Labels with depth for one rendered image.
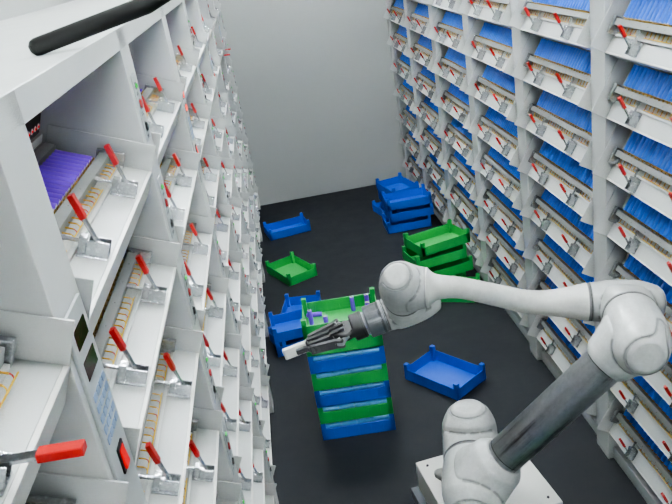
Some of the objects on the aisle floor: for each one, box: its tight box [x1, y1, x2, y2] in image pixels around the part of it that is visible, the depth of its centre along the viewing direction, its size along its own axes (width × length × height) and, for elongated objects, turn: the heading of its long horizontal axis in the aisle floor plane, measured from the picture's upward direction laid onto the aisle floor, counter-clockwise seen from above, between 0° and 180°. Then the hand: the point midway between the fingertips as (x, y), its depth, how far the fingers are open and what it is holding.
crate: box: [404, 345, 486, 401], centre depth 327 cm, size 30×20×8 cm
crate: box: [321, 414, 396, 440], centre depth 308 cm, size 30×20×8 cm
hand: (295, 350), depth 200 cm, fingers closed
